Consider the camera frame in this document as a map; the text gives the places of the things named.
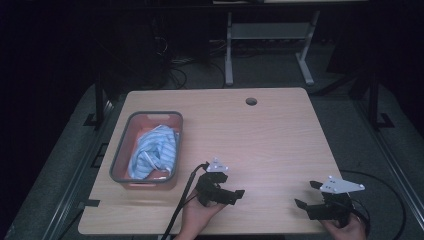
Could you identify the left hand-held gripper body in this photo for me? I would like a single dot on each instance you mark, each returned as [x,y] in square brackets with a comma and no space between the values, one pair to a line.
[209,190]

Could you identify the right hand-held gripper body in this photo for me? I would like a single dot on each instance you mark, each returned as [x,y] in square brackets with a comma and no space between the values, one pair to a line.
[333,206]

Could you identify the person's right hand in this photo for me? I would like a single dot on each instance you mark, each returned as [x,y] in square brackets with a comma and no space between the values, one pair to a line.
[346,231]

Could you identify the person's left hand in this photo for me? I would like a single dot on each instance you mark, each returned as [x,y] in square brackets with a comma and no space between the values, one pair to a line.
[196,216]

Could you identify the blue striped cloth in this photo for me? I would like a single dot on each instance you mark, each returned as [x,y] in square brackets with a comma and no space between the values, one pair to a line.
[156,150]

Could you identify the pink basket with grey rim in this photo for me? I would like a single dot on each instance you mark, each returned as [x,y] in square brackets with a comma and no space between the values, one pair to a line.
[124,156]

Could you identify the black metal stand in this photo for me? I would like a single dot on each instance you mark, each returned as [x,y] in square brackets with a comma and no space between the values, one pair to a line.
[99,100]
[374,100]

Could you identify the black tape strip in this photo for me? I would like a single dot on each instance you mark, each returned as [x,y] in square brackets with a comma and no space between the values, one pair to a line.
[89,203]

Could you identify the aluminium floor rail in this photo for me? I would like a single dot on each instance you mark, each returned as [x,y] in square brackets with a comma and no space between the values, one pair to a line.
[393,156]
[76,180]

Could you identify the grey metal table frame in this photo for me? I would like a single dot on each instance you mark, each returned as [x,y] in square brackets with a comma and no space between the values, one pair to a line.
[266,30]

